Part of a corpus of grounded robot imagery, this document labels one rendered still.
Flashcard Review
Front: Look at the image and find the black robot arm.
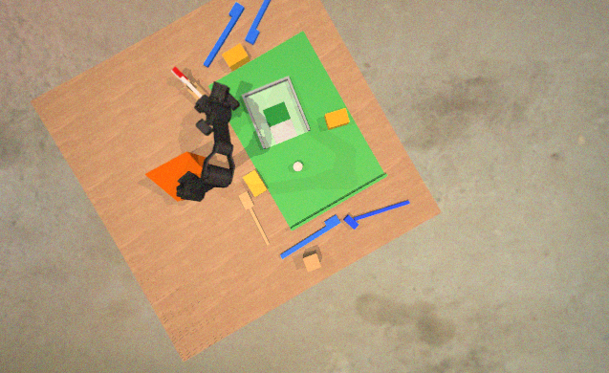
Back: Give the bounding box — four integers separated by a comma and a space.
176, 81, 235, 202

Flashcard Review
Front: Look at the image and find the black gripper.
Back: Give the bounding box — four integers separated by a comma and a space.
195, 93, 240, 136

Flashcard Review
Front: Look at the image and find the green flat mat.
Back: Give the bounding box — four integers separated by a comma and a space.
216, 31, 384, 228

